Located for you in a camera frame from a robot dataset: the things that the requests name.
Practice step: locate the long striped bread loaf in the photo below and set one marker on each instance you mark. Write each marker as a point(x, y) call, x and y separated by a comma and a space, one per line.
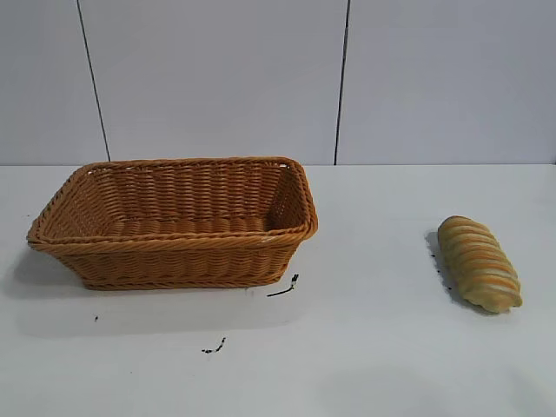
point(478, 265)

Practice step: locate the brown woven wicker basket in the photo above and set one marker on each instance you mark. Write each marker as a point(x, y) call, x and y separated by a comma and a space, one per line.
point(174, 260)

